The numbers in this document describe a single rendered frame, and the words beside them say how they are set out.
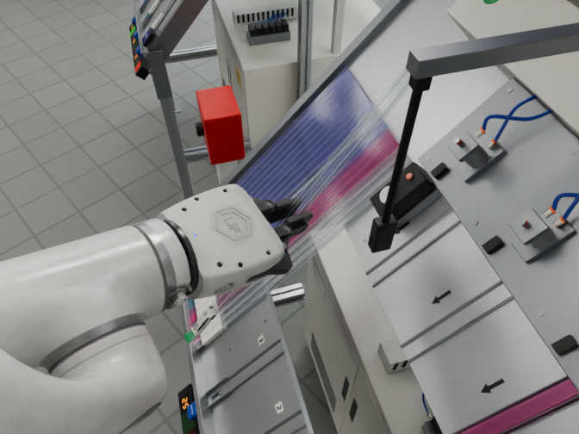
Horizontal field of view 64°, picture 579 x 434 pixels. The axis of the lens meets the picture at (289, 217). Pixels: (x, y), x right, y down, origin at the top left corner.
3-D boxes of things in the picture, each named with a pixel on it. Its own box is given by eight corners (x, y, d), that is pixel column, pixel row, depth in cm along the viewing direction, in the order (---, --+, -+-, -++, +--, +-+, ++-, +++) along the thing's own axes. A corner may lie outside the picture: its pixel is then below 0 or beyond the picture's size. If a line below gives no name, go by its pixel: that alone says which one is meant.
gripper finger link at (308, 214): (284, 247, 48) (327, 230, 52) (268, 224, 49) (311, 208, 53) (272, 263, 50) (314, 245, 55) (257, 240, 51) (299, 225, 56)
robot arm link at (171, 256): (178, 288, 37) (209, 275, 39) (128, 206, 40) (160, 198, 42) (157, 332, 43) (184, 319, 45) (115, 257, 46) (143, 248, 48)
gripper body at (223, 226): (202, 287, 39) (296, 246, 46) (146, 195, 42) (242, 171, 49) (180, 325, 44) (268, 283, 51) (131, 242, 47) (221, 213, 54)
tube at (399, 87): (196, 339, 71) (189, 342, 70) (191, 331, 71) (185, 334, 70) (424, 71, 42) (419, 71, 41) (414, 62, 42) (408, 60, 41)
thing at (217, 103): (216, 299, 173) (178, 138, 114) (206, 249, 188) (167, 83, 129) (277, 283, 178) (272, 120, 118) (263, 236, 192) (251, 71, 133)
